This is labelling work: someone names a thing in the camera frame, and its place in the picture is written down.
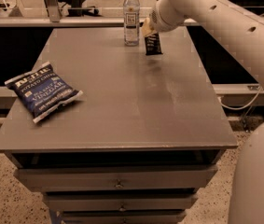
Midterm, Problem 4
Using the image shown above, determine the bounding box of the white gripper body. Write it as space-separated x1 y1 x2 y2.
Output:
149 0 185 32

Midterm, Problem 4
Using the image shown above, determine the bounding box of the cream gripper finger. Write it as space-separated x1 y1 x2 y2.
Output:
141 18 157 37

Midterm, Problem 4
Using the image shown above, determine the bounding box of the black rxbar chocolate bar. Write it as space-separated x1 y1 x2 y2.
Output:
145 34 161 55

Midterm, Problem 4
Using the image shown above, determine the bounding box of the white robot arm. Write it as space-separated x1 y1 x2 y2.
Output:
143 0 264 224

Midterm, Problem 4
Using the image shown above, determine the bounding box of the clear plastic water bottle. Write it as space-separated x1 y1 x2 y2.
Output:
123 0 140 46

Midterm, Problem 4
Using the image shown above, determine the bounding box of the blue potato chips bag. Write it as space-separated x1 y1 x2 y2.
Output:
5 62 83 123

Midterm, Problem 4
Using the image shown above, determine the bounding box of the grey middle drawer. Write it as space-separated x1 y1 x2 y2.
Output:
44 192 198 212

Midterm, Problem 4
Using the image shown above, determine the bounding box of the grey drawer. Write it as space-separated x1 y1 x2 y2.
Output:
44 192 198 212
14 165 217 192
62 210 186 224

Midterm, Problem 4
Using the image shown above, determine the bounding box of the grey top drawer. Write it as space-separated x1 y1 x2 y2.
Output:
14 165 217 192

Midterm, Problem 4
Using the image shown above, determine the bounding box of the grey bottom drawer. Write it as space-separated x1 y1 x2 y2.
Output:
62 210 186 224

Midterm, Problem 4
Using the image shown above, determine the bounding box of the metal railing frame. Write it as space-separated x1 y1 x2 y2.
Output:
0 0 264 28

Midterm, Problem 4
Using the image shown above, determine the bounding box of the white cable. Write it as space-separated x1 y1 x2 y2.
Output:
218 85 264 112

